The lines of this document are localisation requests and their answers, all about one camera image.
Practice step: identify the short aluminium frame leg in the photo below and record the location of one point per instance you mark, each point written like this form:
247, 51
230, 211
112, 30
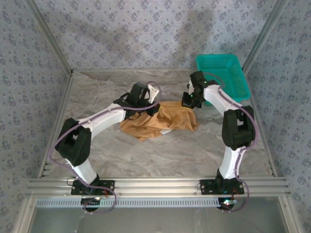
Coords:
289, 216
24, 216

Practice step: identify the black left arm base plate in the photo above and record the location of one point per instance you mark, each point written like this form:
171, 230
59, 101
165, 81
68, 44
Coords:
75, 190

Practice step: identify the tan t-shirt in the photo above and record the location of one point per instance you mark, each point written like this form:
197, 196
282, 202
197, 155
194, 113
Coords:
170, 121

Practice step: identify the slanted aluminium frame post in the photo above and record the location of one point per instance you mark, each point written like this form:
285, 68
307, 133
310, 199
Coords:
262, 36
51, 36

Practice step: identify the long aluminium mounting rail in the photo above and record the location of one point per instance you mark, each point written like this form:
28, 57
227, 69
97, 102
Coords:
158, 187

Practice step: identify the black controller board with LED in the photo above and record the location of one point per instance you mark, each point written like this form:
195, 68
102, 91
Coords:
227, 203
91, 201

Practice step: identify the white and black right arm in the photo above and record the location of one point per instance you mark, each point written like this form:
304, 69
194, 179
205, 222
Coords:
216, 97

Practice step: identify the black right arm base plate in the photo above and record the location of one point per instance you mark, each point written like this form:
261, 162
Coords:
206, 188

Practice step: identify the thin aluminium table rail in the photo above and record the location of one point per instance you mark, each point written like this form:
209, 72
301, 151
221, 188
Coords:
121, 70

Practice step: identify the teal plastic basket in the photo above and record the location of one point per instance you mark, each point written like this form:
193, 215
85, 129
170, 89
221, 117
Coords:
228, 70

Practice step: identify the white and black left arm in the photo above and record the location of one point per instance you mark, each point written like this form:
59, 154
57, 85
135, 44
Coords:
102, 116

